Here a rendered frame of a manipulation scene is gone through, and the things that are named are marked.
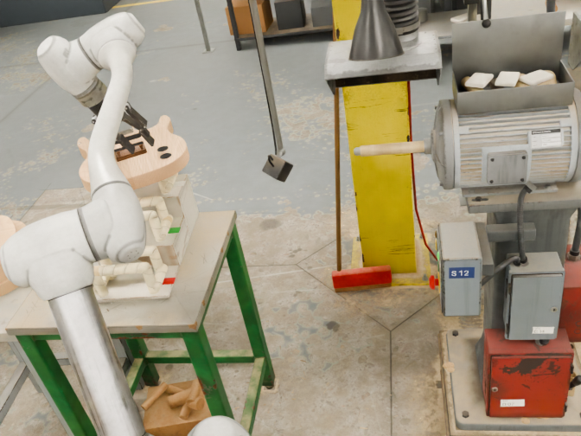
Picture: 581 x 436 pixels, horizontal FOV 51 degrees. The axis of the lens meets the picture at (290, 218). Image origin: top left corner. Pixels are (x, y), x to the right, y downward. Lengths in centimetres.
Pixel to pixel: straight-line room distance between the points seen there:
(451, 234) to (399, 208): 132
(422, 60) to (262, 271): 201
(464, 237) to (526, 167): 24
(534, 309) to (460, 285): 36
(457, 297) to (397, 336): 129
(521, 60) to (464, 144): 28
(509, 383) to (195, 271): 106
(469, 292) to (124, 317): 99
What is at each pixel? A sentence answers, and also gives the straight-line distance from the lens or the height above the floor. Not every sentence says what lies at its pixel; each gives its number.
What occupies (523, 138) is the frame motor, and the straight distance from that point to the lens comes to 167.
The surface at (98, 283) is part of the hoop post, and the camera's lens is 195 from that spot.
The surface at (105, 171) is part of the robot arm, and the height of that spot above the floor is 145.
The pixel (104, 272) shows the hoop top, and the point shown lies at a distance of 191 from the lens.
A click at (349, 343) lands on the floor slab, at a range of 290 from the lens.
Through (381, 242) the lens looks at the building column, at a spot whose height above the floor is 23.
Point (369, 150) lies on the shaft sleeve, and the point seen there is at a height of 126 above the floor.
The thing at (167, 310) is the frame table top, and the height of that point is 93.
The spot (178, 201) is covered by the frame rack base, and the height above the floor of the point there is 108.
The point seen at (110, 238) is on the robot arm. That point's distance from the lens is 142.
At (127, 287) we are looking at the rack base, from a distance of 198.
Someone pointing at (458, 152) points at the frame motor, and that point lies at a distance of 165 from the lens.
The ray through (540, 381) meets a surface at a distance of 212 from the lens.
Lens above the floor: 211
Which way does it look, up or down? 34 degrees down
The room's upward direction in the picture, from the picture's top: 11 degrees counter-clockwise
